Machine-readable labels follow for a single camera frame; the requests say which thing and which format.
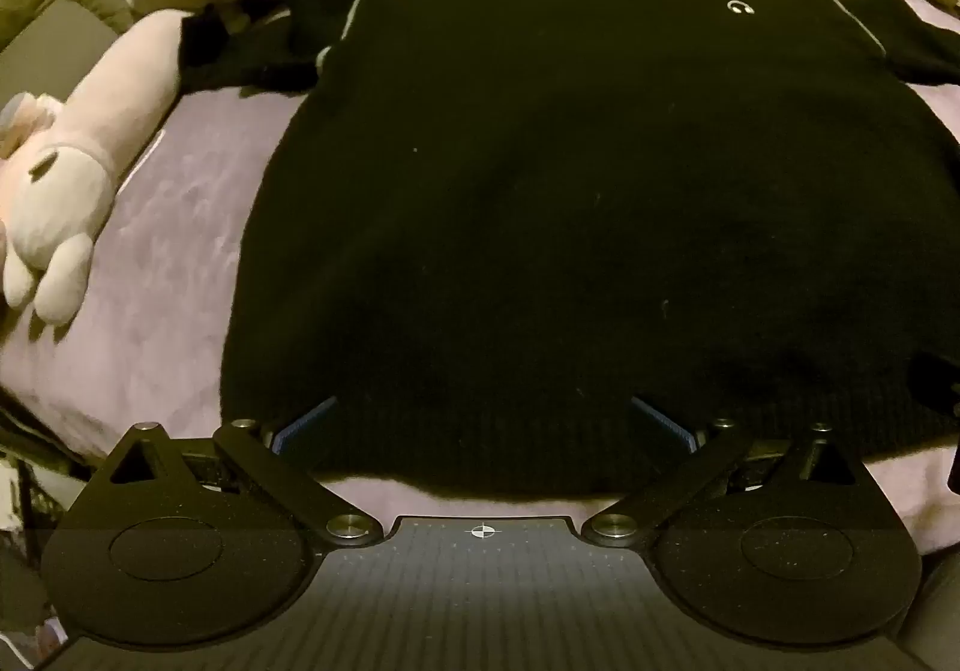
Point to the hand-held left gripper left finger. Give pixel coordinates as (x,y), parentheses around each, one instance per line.
(307,424)

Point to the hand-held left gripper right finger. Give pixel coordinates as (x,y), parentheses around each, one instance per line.
(660,424)

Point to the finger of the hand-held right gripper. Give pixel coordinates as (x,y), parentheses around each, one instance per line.
(936,379)

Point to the black knit sweater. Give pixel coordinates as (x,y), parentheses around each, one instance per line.
(562,229)

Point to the purple bed sheet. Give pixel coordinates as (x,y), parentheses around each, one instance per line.
(165,266)

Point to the long white plush toy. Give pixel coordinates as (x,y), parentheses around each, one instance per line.
(82,184)

